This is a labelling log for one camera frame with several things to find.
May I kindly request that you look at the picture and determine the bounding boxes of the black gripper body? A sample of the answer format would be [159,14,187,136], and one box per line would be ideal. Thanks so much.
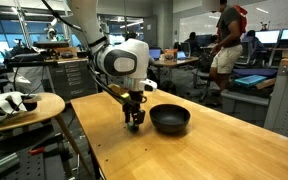
[122,91,145,123]

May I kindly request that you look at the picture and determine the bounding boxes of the green block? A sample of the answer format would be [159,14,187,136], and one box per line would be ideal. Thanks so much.
[127,122,139,132]

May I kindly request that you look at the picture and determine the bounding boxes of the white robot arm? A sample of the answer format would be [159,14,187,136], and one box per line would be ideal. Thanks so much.
[67,0,157,131]

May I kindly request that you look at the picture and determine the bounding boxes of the black bowl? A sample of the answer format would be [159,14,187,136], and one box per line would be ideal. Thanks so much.
[149,104,191,134]

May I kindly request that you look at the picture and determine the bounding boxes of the wooden round office table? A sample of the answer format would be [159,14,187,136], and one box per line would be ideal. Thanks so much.
[151,57,199,80]

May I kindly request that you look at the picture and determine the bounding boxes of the grey drawer cabinet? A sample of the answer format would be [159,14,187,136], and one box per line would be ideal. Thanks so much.
[48,60,98,102]

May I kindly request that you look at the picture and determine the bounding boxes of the round wooden side table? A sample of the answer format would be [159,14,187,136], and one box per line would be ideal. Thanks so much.
[0,92,91,175]

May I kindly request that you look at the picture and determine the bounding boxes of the walking person khaki shorts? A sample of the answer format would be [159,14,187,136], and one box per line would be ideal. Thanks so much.
[209,0,243,107]

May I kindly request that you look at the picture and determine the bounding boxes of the grey storage bin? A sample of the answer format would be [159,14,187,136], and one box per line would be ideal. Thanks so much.
[221,90,269,127]

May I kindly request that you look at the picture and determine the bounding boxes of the teal tray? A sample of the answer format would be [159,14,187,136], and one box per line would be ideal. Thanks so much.
[235,75,266,87]

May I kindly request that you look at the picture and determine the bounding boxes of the white crumpled cloth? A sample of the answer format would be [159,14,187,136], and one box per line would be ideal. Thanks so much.
[0,92,27,122]

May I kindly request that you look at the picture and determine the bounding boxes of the computer monitor left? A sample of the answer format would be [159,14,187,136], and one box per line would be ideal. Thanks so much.
[255,30,280,44]

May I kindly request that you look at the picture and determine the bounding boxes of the red handled tool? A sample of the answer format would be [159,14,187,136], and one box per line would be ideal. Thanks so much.
[29,147,45,156]

